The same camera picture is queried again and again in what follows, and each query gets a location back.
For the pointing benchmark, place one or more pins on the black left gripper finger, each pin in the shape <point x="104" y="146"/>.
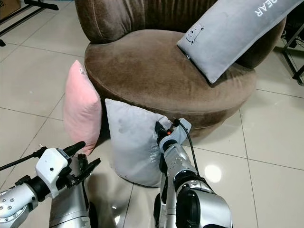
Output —
<point x="73" y="147"/>
<point x="89" y="168"/>

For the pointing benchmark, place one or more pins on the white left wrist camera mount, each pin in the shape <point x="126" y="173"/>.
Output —
<point x="52" y="168"/>

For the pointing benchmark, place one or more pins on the long grey bear print pillow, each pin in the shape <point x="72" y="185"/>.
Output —
<point x="232" y="38"/>

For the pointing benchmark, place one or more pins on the black metal floor rack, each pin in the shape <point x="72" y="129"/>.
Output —
<point x="40" y="4"/>

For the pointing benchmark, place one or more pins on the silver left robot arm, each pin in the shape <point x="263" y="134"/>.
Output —
<point x="14" y="202"/>

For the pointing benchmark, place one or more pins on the brown round velvet sofa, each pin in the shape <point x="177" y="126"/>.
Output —
<point x="147" y="71"/>

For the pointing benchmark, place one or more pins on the pink pillow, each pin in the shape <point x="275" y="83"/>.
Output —
<point x="81" y="109"/>

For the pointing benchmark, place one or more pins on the silver robot left leg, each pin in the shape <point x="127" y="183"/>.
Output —
<point x="69" y="209"/>

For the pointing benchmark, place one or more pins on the light grey square pillow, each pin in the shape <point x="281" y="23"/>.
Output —
<point x="130" y="142"/>

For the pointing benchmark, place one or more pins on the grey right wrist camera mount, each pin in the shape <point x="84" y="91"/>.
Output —
<point x="180" y="134"/>

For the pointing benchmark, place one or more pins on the brown cardboard box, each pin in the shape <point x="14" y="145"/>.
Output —
<point x="9" y="7"/>

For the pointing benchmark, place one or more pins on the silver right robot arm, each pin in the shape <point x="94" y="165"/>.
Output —
<point x="194" y="199"/>

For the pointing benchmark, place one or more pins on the black metal stand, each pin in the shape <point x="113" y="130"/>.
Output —
<point x="294" y="52"/>

